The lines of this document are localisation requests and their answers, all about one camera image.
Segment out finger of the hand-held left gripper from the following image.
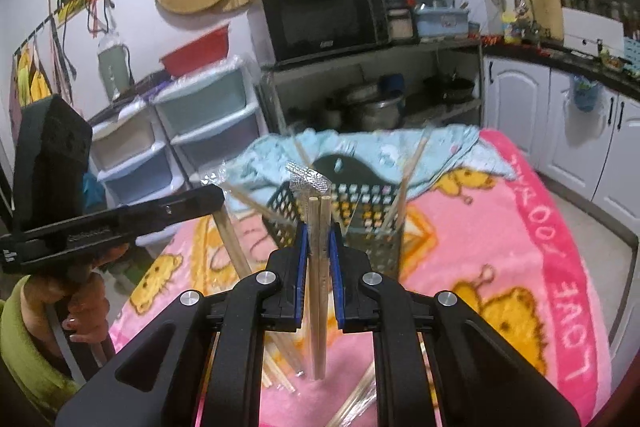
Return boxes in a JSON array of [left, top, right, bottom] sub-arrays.
[[117, 184, 226, 235]]

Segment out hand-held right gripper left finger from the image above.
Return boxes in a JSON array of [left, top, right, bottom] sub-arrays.
[[55, 222, 308, 427]]

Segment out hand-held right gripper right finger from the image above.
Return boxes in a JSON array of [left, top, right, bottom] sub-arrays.
[[329, 224, 583, 427]]

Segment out plastic chopstick pair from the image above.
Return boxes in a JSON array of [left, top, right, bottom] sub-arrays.
[[285, 161, 332, 380], [212, 204, 255, 282]]

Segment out green plastic utensil basket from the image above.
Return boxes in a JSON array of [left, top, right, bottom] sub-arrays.
[[260, 152, 416, 288]]

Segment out pile of wooden chopsticks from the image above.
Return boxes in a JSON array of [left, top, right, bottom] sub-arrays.
[[197, 132, 432, 427]]

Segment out person's left forearm green sleeve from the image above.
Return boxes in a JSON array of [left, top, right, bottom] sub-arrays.
[[0, 277, 81, 425]]

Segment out person's left hand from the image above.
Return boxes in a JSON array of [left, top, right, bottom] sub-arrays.
[[24, 244, 131, 343]]

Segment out blue plastic bag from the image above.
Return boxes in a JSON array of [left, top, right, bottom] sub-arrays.
[[82, 172, 108, 208]]

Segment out yellow hanging apron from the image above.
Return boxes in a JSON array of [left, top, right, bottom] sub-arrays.
[[12, 42, 53, 105]]

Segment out green grey plastic drawer unit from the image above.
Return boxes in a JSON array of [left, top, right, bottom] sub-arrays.
[[152, 57, 268, 178]]

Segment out pale green water jug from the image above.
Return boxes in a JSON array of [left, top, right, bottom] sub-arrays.
[[96, 29, 135, 102]]

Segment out red plastic basin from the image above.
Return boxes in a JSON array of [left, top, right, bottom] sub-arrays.
[[159, 24, 232, 78]]

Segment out pink printed blanket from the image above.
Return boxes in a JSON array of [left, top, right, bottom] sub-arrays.
[[107, 129, 613, 427]]

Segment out light blue towel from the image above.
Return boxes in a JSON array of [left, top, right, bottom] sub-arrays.
[[230, 124, 516, 208]]

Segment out metal shelf rack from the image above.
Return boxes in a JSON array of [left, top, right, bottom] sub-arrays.
[[257, 39, 487, 138]]

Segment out black frying pan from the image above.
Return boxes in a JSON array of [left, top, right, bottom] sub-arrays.
[[422, 74, 476, 102]]

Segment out black microwave oven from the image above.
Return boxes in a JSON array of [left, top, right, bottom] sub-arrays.
[[260, 0, 391, 65]]

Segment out white kitchen cabinets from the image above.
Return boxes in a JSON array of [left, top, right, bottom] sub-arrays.
[[482, 52, 640, 238]]

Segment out white storage canister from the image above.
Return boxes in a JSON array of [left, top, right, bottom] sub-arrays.
[[387, 7, 416, 42]]

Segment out light blue dish drainer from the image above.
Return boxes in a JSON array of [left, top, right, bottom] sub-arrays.
[[412, 0, 473, 40]]

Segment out black kitchen countertop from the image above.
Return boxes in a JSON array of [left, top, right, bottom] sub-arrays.
[[480, 34, 640, 95]]

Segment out small blue hanging basket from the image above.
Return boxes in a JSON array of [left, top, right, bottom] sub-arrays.
[[570, 74, 603, 114]]

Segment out metal sink faucet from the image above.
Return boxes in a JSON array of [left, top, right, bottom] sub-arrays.
[[512, 0, 538, 42]]

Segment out wooden cutting board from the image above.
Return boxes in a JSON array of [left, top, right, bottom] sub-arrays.
[[517, 0, 566, 42]]

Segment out white rectangular box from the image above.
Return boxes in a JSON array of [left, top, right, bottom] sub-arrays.
[[561, 7, 626, 58]]

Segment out light blue knife holder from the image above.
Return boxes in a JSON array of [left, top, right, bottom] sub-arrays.
[[622, 34, 640, 72]]

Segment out row of spice jars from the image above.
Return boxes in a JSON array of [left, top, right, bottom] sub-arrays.
[[560, 0, 640, 25]]

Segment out black hanging straps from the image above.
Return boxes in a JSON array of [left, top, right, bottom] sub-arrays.
[[49, 14, 77, 90]]

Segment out red hanging straps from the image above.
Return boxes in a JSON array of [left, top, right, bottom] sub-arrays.
[[82, 0, 118, 40]]

